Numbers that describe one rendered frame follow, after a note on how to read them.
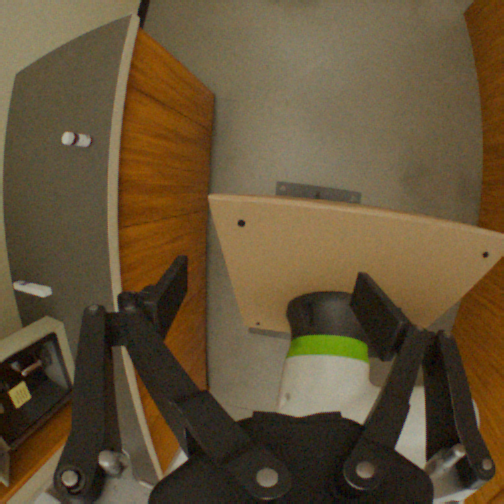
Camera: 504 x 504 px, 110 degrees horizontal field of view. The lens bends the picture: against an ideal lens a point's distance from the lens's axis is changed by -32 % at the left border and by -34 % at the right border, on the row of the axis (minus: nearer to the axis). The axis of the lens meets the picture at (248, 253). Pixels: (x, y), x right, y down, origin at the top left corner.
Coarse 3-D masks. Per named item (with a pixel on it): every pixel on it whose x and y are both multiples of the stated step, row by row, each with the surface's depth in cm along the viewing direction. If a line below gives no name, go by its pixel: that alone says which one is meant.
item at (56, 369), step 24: (48, 336) 71; (24, 360) 59; (48, 360) 70; (0, 384) 48; (48, 384) 68; (72, 384) 81; (0, 408) 45; (24, 408) 55; (48, 408) 66; (0, 432) 42; (24, 432) 52
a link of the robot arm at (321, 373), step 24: (312, 336) 34; (336, 336) 32; (288, 360) 34; (312, 360) 31; (336, 360) 30; (360, 360) 31; (288, 384) 31; (312, 384) 29; (336, 384) 28; (360, 384) 29; (288, 408) 29; (312, 408) 27; (336, 408) 26; (360, 408) 25
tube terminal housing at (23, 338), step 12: (36, 324) 74; (48, 324) 76; (60, 324) 78; (12, 336) 63; (24, 336) 65; (36, 336) 67; (60, 336) 78; (0, 348) 55; (12, 348) 57; (0, 360) 50; (72, 360) 83; (72, 372) 83
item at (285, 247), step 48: (240, 240) 30; (288, 240) 28; (336, 240) 27; (384, 240) 25; (432, 240) 23; (480, 240) 21; (240, 288) 40; (288, 288) 37; (336, 288) 34; (384, 288) 32; (432, 288) 29
